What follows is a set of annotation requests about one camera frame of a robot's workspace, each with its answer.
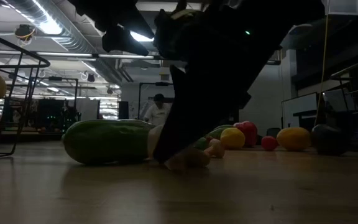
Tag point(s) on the whiteboard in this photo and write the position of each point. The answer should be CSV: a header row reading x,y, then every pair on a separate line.
x,y
300,109

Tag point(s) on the small green pepper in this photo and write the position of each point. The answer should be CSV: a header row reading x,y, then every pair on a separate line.
x,y
201,143

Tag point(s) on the large green cucumber toy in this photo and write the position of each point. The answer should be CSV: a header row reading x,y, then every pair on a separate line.
x,y
104,143

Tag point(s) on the green ridged bell pepper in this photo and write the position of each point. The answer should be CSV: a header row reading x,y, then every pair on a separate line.
x,y
219,132

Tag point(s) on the white cabinet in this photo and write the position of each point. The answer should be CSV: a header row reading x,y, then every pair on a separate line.
x,y
89,109

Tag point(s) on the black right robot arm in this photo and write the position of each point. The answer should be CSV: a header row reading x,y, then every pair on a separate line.
x,y
269,18

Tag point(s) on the small red tomato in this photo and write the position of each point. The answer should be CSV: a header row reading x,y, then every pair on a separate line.
x,y
269,143

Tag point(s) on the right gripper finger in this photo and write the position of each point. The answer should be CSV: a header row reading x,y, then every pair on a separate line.
x,y
197,118

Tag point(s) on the long horizontal metal bar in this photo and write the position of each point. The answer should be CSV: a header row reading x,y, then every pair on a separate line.
x,y
73,55

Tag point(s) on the black speaker box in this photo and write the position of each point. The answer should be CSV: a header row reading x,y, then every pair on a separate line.
x,y
123,110

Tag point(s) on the person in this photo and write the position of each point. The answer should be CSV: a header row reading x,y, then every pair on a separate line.
x,y
158,113

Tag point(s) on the black office chair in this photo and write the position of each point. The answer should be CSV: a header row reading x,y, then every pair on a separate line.
x,y
273,132

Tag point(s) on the red bell pepper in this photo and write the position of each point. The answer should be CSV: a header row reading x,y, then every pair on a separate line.
x,y
248,130

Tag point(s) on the black metal gantry frame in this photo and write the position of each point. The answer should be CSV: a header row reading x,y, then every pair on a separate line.
x,y
54,79
149,83

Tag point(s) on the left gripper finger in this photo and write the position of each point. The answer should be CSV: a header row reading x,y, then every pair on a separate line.
x,y
121,42

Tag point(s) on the orange fruit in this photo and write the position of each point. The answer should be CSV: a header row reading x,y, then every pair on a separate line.
x,y
294,139

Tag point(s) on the ceiling light panel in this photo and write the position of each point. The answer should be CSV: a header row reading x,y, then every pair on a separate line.
x,y
140,36

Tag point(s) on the ribbed silver ceiling duct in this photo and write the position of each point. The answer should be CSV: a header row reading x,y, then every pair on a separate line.
x,y
67,34

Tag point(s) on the small yellow corn cob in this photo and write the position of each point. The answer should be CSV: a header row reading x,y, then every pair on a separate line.
x,y
191,160

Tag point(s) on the black dome ceiling device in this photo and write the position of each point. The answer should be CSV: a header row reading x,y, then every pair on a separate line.
x,y
24,32

